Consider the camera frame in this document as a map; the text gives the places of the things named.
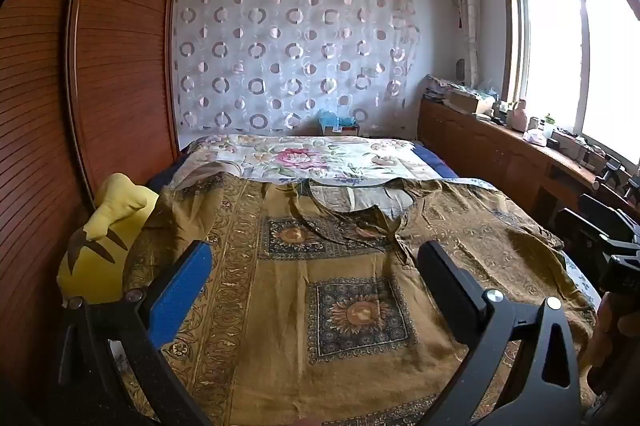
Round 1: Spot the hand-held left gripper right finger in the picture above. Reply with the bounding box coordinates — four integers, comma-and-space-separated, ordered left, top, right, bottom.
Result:
417, 240, 583, 426

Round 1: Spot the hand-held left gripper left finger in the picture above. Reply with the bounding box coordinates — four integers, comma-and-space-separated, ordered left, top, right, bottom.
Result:
57, 240, 216, 426

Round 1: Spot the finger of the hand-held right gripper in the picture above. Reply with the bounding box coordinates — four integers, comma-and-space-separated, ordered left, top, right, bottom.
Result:
556, 206, 618, 253
580, 192, 640, 231

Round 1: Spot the olive brown patterned shirt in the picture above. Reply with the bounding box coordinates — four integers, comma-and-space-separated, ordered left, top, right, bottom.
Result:
122, 173, 598, 426

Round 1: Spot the person's right hand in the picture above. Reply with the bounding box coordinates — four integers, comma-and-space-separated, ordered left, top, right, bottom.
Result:
595, 296, 640, 396

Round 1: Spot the yellow plush toy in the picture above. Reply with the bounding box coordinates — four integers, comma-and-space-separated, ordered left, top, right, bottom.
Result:
56, 172, 161, 307

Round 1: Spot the white plastic bag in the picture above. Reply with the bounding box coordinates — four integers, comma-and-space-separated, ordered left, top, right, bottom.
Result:
522, 128, 551, 149

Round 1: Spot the navy blue blanket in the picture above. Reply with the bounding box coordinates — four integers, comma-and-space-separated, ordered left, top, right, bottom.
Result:
412, 145, 461, 179

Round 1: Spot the wooden side counter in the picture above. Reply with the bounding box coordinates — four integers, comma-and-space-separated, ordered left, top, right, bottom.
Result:
417, 98, 640, 257

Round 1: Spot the window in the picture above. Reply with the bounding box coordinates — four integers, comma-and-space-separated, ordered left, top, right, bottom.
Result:
500, 0, 640, 167

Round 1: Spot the cardboard box with clutter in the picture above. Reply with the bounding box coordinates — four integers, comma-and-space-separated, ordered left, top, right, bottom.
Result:
446, 88, 493, 116

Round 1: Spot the floral bed quilt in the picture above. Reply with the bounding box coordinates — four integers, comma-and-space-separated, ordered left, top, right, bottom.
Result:
147, 133, 603, 307

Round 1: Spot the small cardboard box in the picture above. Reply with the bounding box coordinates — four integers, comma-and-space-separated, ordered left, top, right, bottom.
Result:
322, 123, 362, 137

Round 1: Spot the stack of papers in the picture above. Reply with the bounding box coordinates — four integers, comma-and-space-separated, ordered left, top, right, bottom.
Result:
424, 75, 451, 102

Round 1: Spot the blue plastic bag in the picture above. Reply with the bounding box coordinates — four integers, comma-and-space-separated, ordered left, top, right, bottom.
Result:
319, 108, 357, 127

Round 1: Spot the white patterned window drape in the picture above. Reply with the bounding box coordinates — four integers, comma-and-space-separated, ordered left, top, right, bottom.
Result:
450, 0, 483, 87

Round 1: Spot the wooden wardrobe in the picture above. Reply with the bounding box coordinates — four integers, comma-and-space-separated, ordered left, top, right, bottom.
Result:
0, 0, 187, 407

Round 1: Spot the sheer circle-patterned curtain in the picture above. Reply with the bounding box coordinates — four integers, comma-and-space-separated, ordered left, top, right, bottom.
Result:
172, 0, 421, 137

